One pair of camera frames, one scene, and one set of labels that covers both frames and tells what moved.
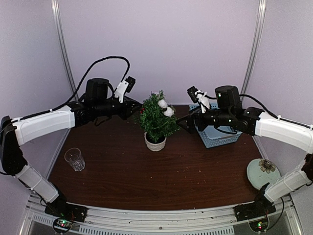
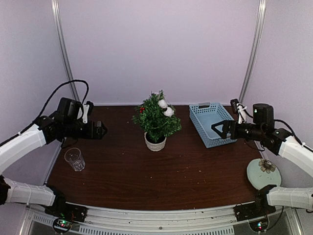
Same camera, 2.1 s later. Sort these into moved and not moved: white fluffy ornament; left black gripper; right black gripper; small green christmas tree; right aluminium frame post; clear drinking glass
Moved: right black gripper; left black gripper
Not moved: small green christmas tree; white fluffy ornament; clear drinking glass; right aluminium frame post
